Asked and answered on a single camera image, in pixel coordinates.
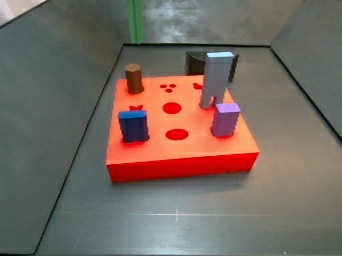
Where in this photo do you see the green star-shaped peg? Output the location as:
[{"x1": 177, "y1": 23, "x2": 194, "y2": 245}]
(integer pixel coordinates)
[{"x1": 129, "y1": 0, "x2": 145, "y2": 44}]

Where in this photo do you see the red shape sorter board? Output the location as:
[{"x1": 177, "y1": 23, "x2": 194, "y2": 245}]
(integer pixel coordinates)
[{"x1": 106, "y1": 75, "x2": 260, "y2": 182}]

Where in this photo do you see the dark blue block peg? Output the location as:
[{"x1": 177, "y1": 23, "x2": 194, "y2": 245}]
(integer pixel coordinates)
[{"x1": 118, "y1": 110, "x2": 150, "y2": 143}]

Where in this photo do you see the purple block peg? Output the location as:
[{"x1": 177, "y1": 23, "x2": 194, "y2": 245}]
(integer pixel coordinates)
[{"x1": 212, "y1": 102, "x2": 241, "y2": 137}]

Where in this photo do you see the black curved holder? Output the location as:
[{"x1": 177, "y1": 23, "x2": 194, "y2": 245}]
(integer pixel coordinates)
[{"x1": 186, "y1": 51, "x2": 240, "y2": 81}]

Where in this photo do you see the light blue arch peg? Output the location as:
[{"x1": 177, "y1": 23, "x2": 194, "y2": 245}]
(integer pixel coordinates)
[{"x1": 200, "y1": 52, "x2": 234, "y2": 109}]

